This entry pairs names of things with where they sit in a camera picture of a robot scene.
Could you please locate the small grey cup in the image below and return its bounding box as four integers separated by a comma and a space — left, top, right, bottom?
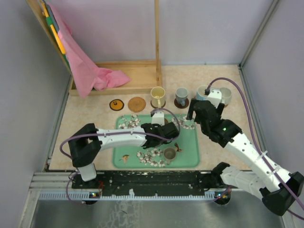
163, 147, 177, 165

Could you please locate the light blue mug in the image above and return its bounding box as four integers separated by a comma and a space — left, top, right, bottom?
196, 85, 208, 101

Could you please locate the dark brown wooden coaster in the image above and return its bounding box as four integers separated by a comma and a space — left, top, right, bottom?
174, 99, 190, 109

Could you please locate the white grey mug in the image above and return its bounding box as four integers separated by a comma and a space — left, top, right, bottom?
220, 87, 232, 106

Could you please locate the dark reddish wooden coaster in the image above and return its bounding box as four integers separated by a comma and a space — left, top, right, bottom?
150, 101, 166, 109

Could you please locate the small blue-grey cup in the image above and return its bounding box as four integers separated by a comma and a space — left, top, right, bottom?
175, 87, 188, 106

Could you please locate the yellow mug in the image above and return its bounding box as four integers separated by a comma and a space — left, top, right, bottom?
150, 86, 166, 108

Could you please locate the woven rattan coaster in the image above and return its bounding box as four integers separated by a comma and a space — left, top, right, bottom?
128, 97, 146, 113

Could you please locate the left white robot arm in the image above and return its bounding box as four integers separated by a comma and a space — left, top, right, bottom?
67, 111, 181, 189

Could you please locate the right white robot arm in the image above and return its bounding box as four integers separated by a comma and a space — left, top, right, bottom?
187, 90, 304, 216

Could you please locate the green floral tray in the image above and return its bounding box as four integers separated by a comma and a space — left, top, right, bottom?
112, 114, 200, 169

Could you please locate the wooden rack stand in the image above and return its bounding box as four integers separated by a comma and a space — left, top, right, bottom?
27, 0, 162, 95

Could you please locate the pink cloth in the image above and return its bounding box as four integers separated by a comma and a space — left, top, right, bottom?
50, 5, 131, 98

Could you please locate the yellow green hanger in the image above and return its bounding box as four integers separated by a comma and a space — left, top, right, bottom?
40, 0, 66, 55

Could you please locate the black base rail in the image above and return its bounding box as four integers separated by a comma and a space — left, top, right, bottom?
72, 169, 228, 197

